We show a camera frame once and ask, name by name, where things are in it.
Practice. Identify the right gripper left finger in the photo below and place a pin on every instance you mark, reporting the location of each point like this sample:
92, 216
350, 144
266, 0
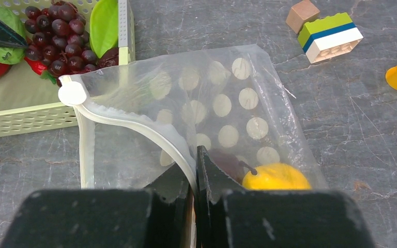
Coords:
155, 216

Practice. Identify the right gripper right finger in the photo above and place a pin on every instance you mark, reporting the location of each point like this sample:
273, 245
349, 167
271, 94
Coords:
229, 216

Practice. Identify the green cucumber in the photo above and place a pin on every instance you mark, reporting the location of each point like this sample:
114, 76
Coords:
12, 56

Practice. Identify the yellow lemon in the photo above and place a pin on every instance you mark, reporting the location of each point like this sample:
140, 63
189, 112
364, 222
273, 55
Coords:
275, 176

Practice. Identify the purple grape bunch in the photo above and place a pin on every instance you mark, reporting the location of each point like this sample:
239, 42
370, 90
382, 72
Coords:
59, 39

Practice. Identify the pale green plastic basket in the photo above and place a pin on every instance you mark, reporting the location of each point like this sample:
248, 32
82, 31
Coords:
26, 100

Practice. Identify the clear dotted zip bag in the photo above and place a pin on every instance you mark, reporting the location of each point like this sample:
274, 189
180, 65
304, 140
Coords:
138, 120

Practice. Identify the red chili pepper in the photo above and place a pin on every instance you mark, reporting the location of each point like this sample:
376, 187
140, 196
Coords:
40, 69

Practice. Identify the green leaf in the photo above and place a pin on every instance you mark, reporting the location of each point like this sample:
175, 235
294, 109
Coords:
103, 26

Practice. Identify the dark brown date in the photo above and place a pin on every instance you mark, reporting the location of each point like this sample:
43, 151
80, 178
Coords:
109, 58

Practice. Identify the green blue white brick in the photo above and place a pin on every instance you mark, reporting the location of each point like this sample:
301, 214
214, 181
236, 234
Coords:
329, 37

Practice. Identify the brown wooden cube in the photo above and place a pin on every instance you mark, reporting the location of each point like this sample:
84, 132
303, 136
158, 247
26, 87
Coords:
300, 13

